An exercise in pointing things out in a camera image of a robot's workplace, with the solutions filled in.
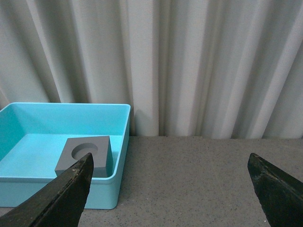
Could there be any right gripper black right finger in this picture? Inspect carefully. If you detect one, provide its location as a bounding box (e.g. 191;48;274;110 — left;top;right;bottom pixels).
248;153;303;227

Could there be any blue plastic box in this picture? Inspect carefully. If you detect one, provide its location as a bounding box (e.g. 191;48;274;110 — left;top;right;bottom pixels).
0;103;131;209

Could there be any white curtain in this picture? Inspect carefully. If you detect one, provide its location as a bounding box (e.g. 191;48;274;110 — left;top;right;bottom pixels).
0;0;303;139

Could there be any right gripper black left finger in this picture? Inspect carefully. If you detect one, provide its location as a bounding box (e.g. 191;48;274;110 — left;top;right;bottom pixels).
0;153;94;227

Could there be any gray block round recess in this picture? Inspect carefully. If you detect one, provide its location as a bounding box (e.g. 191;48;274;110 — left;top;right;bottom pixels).
55;136;113;178

